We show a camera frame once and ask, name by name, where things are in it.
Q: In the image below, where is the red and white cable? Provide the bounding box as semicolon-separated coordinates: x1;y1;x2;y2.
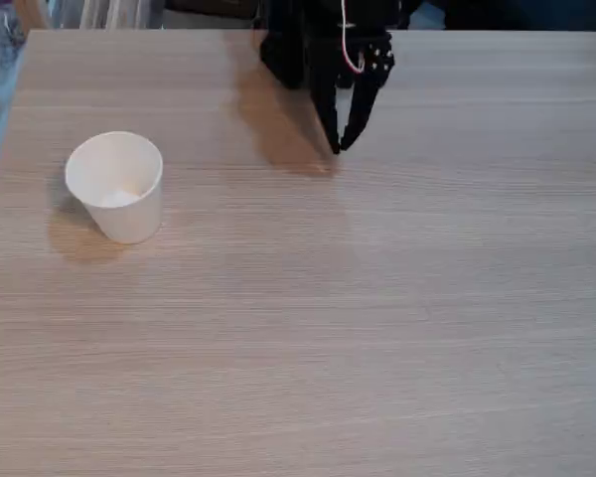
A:
339;0;367;76

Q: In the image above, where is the white paper cup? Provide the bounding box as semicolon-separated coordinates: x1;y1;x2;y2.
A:
63;130;165;245

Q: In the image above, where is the wooden chair post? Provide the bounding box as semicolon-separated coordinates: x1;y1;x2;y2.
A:
13;0;49;31

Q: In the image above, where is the person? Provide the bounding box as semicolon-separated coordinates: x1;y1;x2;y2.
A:
0;0;27;56

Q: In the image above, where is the small white block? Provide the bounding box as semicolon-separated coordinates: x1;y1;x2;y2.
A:
99;189;142;209

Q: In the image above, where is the pale striped curtain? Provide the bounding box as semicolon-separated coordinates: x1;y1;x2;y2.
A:
54;0;166;31

